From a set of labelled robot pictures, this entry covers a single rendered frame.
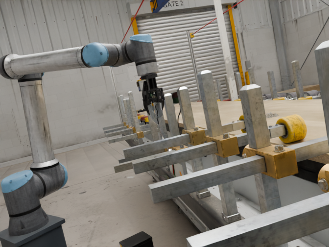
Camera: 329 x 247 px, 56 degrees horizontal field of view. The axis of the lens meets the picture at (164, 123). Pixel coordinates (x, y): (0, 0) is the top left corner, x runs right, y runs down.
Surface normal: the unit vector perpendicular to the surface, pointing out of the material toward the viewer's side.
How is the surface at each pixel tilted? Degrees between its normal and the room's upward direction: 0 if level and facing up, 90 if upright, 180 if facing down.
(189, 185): 90
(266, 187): 90
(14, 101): 90
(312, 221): 90
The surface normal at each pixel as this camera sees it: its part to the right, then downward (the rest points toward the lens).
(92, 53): -0.36, 0.18
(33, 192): 0.88, -0.13
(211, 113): 0.23, 0.06
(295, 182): -0.95, 0.22
